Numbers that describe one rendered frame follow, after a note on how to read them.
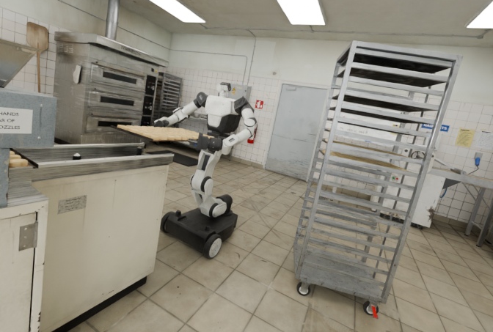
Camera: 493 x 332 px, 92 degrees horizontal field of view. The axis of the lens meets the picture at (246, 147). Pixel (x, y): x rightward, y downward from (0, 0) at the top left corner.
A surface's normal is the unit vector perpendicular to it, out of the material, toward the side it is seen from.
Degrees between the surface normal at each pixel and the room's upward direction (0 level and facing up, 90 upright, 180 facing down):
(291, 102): 90
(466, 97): 90
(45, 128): 90
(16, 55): 110
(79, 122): 90
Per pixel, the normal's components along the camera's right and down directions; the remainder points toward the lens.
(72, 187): 0.85, 0.23
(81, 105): -0.43, 0.05
